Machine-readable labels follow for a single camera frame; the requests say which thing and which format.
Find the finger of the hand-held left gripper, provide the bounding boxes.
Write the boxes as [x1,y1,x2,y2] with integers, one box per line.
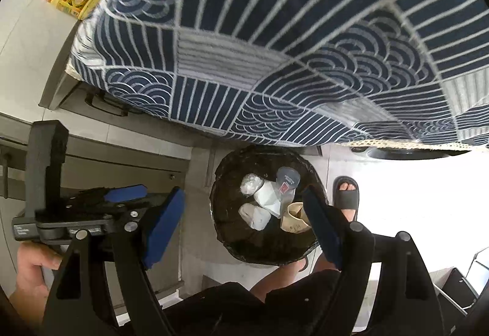
[69,185,149,209]

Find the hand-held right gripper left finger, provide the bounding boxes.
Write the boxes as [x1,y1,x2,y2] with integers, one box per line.
[42,186,187,336]

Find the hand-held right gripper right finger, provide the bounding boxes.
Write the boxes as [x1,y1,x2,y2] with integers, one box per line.
[302,185,446,336]

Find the brown paper bag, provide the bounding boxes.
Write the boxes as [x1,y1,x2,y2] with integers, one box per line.
[280,201,314,234]

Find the bin with black liner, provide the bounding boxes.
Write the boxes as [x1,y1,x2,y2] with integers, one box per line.
[210,147,330,267]

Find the white paper bag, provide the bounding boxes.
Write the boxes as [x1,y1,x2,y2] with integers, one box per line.
[254,183,285,219]

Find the crushed clear plastic cup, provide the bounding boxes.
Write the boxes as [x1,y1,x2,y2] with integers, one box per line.
[273,167,301,207]

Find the white paper towel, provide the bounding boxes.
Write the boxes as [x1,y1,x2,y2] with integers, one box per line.
[238,203,273,232]

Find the foil ball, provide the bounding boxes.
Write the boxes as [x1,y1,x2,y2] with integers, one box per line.
[239,173,265,195]

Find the person's left hand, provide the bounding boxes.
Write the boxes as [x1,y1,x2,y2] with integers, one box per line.
[8,242,65,326]

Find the grey kitchen cabinet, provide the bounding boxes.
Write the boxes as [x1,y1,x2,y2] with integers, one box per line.
[0,110,216,308]

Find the black slipper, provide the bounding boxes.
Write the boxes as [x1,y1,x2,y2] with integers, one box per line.
[331,175,361,223]

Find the person's bare leg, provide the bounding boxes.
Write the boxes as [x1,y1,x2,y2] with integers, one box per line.
[249,251,339,303]

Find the person's black shorts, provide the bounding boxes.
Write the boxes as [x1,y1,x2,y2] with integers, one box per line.
[160,269,344,336]

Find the blue white patterned tablecloth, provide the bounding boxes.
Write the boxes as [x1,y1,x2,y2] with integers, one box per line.
[65,0,489,152]

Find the black box metal frame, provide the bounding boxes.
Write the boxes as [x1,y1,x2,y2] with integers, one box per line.
[431,244,489,323]

